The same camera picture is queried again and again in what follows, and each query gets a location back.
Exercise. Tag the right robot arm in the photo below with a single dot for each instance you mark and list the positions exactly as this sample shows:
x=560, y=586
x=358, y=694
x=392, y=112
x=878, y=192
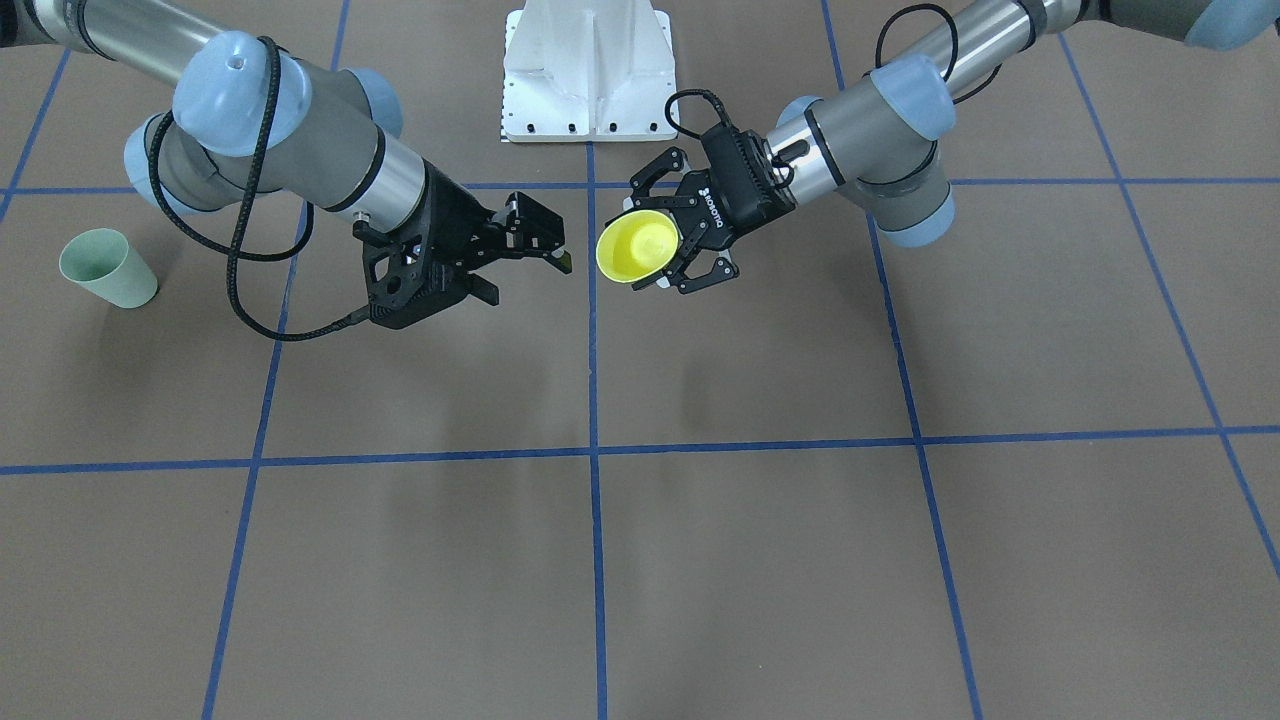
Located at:
x=256, y=141

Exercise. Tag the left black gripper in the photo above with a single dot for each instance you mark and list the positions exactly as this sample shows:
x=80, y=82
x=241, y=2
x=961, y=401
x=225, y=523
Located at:
x=703, y=206

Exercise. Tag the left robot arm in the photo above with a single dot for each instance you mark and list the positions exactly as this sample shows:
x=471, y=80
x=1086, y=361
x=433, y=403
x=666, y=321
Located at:
x=877, y=142

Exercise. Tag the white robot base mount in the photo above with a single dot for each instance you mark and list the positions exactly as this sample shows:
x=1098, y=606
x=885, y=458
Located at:
x=587, y=71

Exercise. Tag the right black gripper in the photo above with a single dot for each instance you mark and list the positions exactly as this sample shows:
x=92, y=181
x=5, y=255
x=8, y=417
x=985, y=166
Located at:
x=452, y=217

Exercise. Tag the yellow cup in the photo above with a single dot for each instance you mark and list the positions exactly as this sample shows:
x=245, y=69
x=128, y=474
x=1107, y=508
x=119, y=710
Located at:
x=636, y=245

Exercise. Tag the green cup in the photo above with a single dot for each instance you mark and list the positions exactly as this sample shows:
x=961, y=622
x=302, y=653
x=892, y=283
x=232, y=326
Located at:
x=103, y=262

